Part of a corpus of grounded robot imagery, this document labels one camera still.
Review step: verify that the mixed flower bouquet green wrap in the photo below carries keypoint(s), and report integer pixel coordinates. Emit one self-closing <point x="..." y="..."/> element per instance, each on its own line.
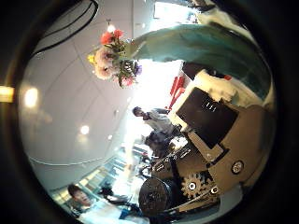
<point x="202" y="46"/>

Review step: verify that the red chair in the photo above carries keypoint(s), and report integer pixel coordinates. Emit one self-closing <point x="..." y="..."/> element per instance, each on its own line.
<point x="177" y="90"/>

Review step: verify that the person in grey shirt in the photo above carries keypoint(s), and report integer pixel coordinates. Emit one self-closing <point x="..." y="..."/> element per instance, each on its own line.
<point x="155" y="119"/>

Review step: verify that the person in white shirt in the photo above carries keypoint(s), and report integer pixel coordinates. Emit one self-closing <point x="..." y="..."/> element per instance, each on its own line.
<point x="84" y="199"/>

